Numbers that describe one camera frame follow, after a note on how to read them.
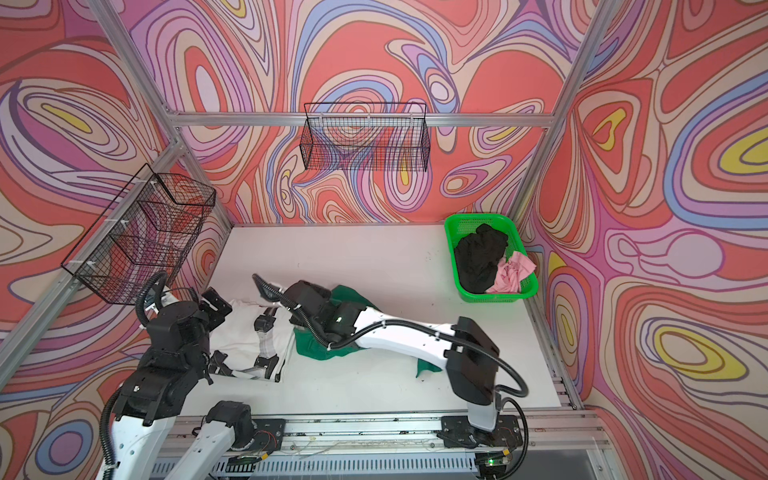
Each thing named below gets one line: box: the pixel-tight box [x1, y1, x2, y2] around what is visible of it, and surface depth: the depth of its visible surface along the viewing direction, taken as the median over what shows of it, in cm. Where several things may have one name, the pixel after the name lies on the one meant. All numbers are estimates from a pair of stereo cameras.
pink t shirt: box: [486, 251, 536, 293], surface depth 98 cm
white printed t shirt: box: [209, 299, 294, 382], surface depth 87 cm
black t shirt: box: [454, 223, 508, 294], surface depth 100 cm
